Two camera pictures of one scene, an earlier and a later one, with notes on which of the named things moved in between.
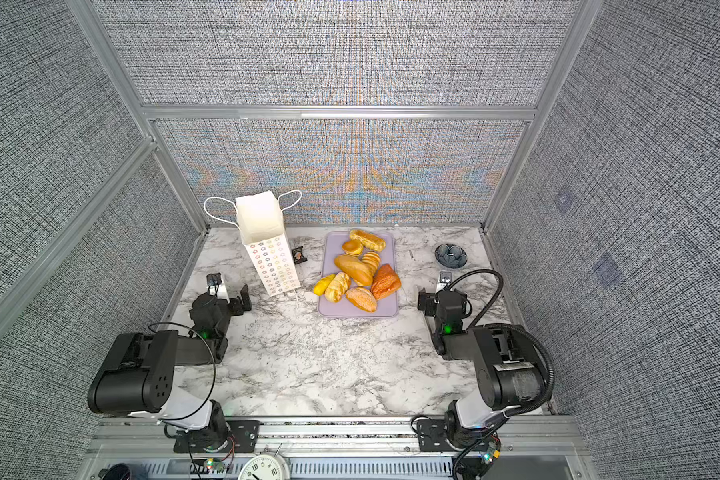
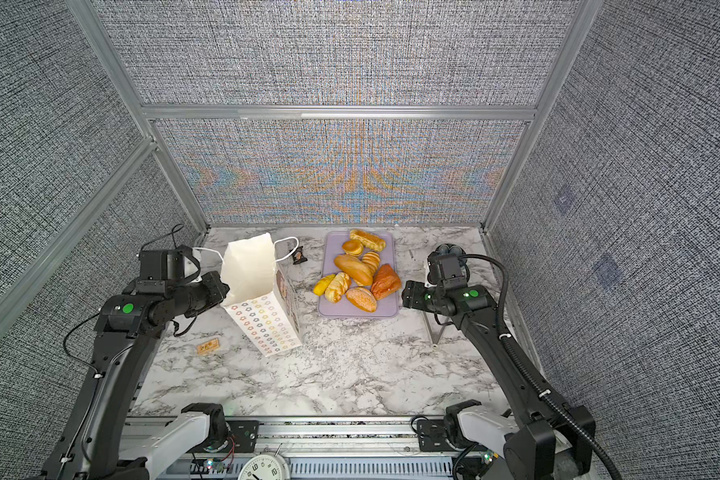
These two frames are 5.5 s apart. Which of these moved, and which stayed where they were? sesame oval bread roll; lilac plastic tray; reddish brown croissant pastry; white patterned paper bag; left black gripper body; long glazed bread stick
Moved: left black gripper body; white patterned paper bag
Stayed: long glazed bread stick; sesame oval bread roll; lilac plastic tray; reddish brown croissant pastry
